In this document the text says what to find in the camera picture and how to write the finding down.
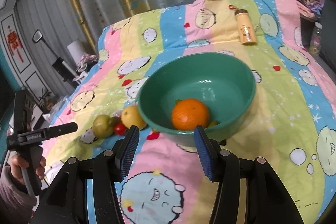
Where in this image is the yellow-green pear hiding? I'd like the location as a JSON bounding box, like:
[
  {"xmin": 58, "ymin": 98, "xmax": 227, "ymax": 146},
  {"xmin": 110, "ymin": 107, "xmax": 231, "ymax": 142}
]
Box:
[{"xmin": 92, "ymin": 115, "xmax": 114, "ymax": 139}]

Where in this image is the pink left sleeve forearm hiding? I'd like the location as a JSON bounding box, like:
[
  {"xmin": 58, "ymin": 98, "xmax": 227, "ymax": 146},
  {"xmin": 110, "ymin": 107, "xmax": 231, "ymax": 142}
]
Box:
[{"xmin": 1, "ymin": 166, "xmax": 37, "ymax": 223}]

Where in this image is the person's left hand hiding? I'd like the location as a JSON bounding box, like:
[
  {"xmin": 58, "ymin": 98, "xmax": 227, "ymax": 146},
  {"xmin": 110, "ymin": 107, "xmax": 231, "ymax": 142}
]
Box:
[{"xmin": 9, "ymin": 154, "xmax": 47, "ymax": 186}]

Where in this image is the red tomato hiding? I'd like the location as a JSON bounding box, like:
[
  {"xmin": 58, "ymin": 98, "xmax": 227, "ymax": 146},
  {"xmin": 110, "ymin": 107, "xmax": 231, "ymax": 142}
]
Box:
[{"xmin": 113, "ymin": 122, "xmax": 127, "ymax": 136}]

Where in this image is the yellow lemon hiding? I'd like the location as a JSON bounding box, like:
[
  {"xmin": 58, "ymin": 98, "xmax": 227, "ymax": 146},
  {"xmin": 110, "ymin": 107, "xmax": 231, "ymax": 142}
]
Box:
[{"xmin": 121, "ymin": 105, "xmax": 147, "ymax": 130}]

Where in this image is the orange fruit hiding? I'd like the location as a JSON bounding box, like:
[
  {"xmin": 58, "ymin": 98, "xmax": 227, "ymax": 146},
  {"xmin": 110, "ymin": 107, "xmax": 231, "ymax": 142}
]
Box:
[{"xmin": 171, "ymin": 98, "xmax": 210, "ymax": 131}]

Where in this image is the green plastic bowl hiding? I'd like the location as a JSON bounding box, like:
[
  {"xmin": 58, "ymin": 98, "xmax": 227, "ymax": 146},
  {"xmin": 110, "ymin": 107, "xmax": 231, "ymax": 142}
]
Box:
[{"xmin": 135, "ymin": 52, "xmax": 256, "ymax": 146}]

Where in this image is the colourful cartoon striped bedsheet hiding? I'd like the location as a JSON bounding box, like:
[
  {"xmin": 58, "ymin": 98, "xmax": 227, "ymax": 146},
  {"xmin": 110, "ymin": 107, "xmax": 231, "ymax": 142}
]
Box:
[{"xmin": 43, "ymin": 0, "xmax": 335, "ymax": 223}]

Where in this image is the red chinese knot decoration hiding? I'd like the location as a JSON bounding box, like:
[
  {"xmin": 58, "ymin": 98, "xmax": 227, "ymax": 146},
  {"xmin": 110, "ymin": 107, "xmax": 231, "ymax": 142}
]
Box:
[{"xmin": 7, "ymin": 26, "xmax": 24, "ymax": 63}]

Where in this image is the white paper roll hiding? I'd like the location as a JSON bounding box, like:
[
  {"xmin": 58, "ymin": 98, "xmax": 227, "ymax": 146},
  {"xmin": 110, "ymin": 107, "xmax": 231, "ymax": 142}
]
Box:
[{"xmin": 67, "ymin": 39, "xmax": 86, "ymax": 64}]

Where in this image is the yellow cartoon bottle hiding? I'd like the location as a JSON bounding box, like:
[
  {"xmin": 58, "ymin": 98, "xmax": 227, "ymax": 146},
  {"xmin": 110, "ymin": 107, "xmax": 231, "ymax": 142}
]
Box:
[{"xmin": 229, "ymin": 5, "xmax": 257, "ymax": 45}]

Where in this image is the clear plastic bottle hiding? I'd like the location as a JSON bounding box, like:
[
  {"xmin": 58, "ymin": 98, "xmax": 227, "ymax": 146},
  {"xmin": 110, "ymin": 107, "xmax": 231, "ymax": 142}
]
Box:
[{"xmin": 309, "ymin": 22, "xmax": 322, "ymax": 56}]

